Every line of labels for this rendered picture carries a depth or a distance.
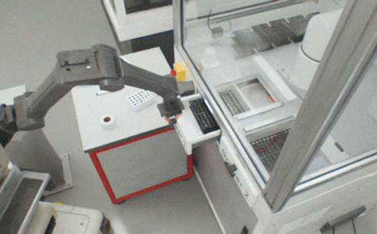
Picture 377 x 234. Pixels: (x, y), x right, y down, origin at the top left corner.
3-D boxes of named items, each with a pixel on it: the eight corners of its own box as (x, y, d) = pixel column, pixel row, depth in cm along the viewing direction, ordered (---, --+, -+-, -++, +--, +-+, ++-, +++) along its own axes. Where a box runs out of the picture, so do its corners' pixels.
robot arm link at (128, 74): (84, 49, 74) (93, 90, 73) (102, 40, 72) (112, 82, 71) (163, 77, 114) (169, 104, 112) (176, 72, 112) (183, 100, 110)
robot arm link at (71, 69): (59, 38, 65) (67, 81, 64) (114, 43, 75) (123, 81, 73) (9, 102, 97) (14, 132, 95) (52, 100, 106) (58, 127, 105)
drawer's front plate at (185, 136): (188, 155, 135) (188, 142, 126) (166, 110, 152) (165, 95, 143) (191, 154, 135) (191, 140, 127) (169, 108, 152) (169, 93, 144)
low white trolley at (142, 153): (114, 212, 203) (83, 150, 144) (96, 141, 239) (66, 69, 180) (194, 182, 216) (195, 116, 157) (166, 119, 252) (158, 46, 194)
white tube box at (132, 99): (134, 112, 159) (133, 106, 156) (127, 102, 163) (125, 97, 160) (155, 101, 163) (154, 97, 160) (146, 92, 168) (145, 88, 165)
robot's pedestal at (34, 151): (29, 202, 207) (-35, 138, 148) (26, 166, 225) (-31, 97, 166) (73, 187, 214) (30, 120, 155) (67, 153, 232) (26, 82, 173)
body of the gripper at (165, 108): (185, 110, 124) (184, 99, 118) (162, 118, 122) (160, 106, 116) (179, 100, 128) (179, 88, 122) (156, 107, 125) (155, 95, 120)
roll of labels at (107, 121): (113, 117, 157) (112, 112, 153) (117, 127, 153) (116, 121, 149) (100, 121, 155) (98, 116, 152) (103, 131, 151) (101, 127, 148)
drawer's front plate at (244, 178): (249, 207, 120) (254, 195, 111) (218, 150, 137) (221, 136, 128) (253, 206, 120) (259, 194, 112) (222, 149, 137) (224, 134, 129)
